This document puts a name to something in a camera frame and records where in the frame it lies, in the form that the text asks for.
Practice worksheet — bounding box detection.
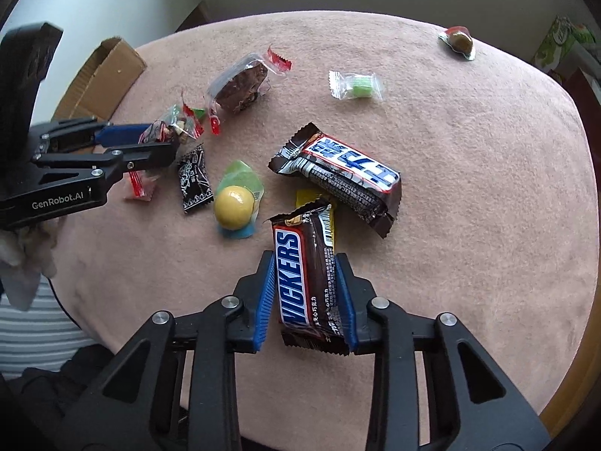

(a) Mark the white gloved left hand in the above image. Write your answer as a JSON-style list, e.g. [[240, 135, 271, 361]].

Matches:
[[1, 219, 64, 312]]

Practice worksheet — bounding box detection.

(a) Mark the yellow ball candy green wrapper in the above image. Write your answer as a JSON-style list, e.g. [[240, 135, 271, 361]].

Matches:
[[214, 160, 265, 239]]

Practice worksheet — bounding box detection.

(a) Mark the open cardboard box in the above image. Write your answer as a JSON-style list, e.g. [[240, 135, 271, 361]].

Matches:
[[53, 37, 147, 120]]

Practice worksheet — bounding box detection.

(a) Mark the yellow flat candy packet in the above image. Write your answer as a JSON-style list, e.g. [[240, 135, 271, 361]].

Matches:
[[294, 188, 337, 248]]

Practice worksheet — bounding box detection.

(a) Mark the green white carton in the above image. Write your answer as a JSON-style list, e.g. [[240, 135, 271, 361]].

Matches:
[[531, 15, 600, 72]]

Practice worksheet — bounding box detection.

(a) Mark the chocolate cake clear packet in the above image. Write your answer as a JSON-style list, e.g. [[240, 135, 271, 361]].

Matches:
[[207, 47, 292, 117]]

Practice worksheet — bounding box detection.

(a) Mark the black patterned candy sachet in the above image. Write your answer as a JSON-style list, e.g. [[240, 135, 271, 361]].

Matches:
[[176, 144, 214, 214]]

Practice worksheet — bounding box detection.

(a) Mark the red clear nut snack packet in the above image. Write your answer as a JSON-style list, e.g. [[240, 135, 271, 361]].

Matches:
[[124, 95, 208, 201]]

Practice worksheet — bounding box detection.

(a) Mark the Snickers bar brown wrapper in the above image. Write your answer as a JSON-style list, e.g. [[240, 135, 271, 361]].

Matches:
[[270, 198, 349, 355]]

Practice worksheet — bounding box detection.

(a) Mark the green candy clear wrapper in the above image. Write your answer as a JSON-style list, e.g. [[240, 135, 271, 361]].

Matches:
[[328, 70, 383, 101]]

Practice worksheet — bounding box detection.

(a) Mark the round brown candy on foil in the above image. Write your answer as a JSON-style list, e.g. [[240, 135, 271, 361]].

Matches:
[[439, 26, 476, 61]]

